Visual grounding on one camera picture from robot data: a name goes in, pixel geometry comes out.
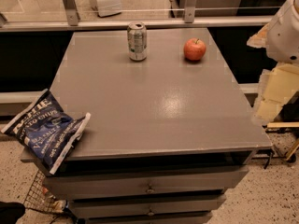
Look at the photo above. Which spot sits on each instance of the silver green 7up can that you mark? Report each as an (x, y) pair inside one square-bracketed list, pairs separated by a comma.
[(137, 41)]

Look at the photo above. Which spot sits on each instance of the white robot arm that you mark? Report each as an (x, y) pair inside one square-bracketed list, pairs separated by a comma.
[(280, 36)]

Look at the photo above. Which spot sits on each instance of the blue potato chip bag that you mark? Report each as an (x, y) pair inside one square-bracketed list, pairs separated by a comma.
[(46, 130)]

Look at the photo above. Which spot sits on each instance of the grey drawer cabinet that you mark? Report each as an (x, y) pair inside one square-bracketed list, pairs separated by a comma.
[(166, 138)]

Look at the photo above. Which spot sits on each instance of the red apple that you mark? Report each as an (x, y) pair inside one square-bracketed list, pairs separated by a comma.
[(194, 49)]

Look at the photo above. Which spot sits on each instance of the metal railing frame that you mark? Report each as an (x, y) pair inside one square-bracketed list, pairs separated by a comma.
[(75, 15)]

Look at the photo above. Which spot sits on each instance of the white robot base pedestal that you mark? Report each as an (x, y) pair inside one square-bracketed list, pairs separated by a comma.
[(105, 8)]

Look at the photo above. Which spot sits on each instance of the wooden yellow frame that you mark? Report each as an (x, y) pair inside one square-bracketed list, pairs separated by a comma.
[(275, 108)]

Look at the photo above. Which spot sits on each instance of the wire mesh basket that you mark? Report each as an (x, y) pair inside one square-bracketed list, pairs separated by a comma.
[(41, 200)]

